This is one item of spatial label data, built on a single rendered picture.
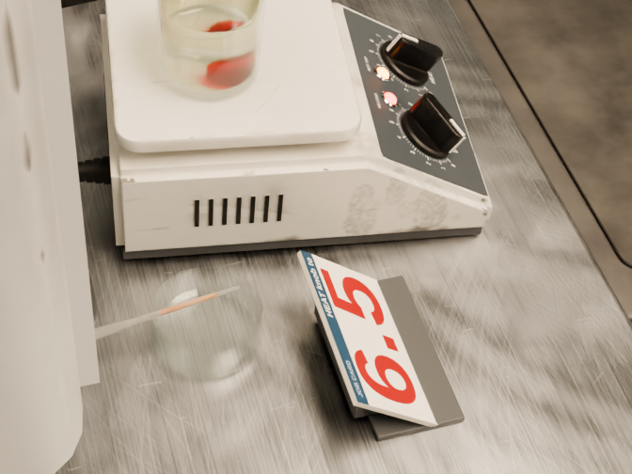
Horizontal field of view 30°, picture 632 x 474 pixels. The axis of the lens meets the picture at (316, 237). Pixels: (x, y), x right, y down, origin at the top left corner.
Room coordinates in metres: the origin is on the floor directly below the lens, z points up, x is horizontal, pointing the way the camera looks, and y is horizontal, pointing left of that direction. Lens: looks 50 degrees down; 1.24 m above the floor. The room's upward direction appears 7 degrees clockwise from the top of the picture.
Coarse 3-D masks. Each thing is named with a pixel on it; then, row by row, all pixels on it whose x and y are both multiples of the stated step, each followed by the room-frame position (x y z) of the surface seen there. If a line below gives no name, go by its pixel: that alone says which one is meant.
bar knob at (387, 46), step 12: (408, 36) 0.51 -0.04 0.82; (384, 48) 0.51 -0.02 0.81; (396, 48) 0.50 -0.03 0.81; (408, 48) 0.50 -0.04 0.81; (420, 48) 0.50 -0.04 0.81; (432, 48) 0.51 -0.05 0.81; (384, 60) 0.50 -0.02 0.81; (396, 60) 0.50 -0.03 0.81; (408, 60) 0.50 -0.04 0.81; (420, 60) 0.51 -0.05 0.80; (432, 60) 0.51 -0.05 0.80; (396, 72) 0.49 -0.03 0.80; (408, 72) 0.50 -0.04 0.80; (420, 72) 0.50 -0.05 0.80; (420, 84) 0.50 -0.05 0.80
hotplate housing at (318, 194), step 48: (336, 144) 0.42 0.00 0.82; (144, 192) 0.38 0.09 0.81; (192, 192) 0.38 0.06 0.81; (240, 192) 0.39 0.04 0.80; (288, 192) 0.40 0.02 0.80; (336, 192) 0.40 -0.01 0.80; (384, 192) 0.41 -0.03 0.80; (432, 192) 0.42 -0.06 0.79; (144, 240) 0.38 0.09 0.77; (192, 240) 0.38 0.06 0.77; (240, 240) 0.39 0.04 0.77; (288, 240) 0.40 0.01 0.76; (336, 240) 0.41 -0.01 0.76; (384, 240) 0.41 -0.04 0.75
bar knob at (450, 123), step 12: (432, 96) 0.46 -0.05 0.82; (420, 108) 0.46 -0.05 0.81; (432, 108) 0.46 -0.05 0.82; (444, 108) 0.46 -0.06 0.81; (408, 120) 0.45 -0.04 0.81; (420, 120) 0.45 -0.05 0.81; (432, 120) 0.45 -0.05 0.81; (444, 120) 0.45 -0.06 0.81; (408, 132) 0.44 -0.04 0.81; (420, 132) 0.45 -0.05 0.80; (432, 132) 0.45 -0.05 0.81; (444, 132) 0.45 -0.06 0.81; (456, 132) 0.45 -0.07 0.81; (420, 144) 0.44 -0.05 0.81; (432, 144) 0.44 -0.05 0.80; (444, 144) 0.44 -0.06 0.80; (456, 144) 0.44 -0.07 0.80; (432, 156) 0.44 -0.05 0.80; (444, 156) 0.44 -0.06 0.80
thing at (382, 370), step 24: (336, 288) 0.36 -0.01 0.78; (360, 288) 0.37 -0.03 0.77; (336, 312) 0.34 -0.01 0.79; (360, 312) 0.35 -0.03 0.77; (384, 312) 0.36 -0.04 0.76; (360, 336) 0.33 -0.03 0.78; (384, 336) 0.34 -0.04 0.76; (360, 360) 0.31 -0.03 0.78; (384, 360) 0.33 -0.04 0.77; (384, 384) 0.31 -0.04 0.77; (408, 384) 0.32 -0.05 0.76; (408, 408) 0.30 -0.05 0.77
